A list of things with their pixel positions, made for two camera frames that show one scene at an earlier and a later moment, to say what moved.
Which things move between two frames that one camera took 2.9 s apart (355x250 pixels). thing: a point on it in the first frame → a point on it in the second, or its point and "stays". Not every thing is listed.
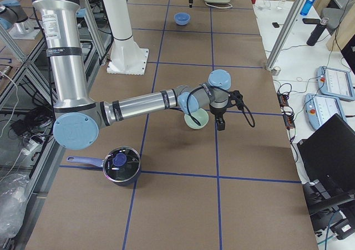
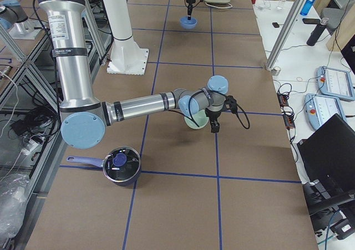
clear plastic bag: (13, 188) stays
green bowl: (199, 115) stays
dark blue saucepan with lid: (121, 167) stays
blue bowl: (182, 18) → (188, 24)
